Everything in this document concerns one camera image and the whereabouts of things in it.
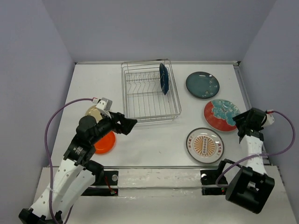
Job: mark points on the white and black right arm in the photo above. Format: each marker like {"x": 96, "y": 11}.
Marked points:
{"x": 251, "y": 186}

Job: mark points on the small beige plate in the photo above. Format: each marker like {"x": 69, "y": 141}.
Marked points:
{"x": 94, "y": 112}

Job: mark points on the white plate with orange sunburst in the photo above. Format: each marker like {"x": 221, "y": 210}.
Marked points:
{"x": 204, "y": 145}

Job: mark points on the silver wire dish rack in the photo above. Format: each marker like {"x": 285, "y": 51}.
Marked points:
{"x": 142, "y": 96}

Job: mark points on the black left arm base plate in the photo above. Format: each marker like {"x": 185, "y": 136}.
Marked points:
{"x": 107, "y": 185}

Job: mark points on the teal plate with white blossoms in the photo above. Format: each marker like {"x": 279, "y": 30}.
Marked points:
{"x": 202, "y": 85}

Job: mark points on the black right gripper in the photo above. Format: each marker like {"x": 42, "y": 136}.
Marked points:
{"x": 237, "y": 121}

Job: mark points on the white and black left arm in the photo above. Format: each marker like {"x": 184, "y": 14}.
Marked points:
{"x": 76, "y": 172}

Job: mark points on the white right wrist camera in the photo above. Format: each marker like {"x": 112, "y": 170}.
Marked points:
{"x": 268, "y": 119}

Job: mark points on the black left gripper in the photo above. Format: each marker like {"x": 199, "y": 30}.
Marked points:
{"x": 126, "y": 125}

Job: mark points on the red plate with turquoise flower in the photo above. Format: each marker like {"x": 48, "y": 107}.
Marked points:
{"x": 219, "y": 114}

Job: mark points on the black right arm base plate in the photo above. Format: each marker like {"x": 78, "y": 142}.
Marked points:
{"x": 208, "y": 178}

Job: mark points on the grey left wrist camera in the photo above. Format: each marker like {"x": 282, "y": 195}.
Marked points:
{"x": 103, "y": 105}

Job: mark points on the dark blue leaf-shaped plate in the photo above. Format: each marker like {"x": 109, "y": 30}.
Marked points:
{"x": 164, "y": 78}

